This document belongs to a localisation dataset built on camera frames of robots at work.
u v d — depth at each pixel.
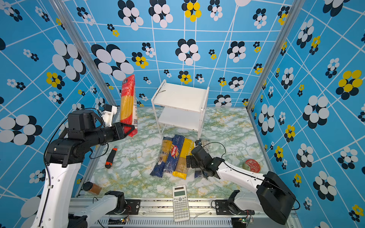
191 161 0.75
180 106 0.75
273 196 0.41
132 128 0.60
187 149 0.94
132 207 0.73
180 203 0.74
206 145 0.76
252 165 0.84
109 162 0.89
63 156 0.37
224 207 0.74
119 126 0.54
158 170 0.83
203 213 0.72
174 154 0.89
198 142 0.76
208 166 0.62
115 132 0.52
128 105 0.60
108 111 0.53
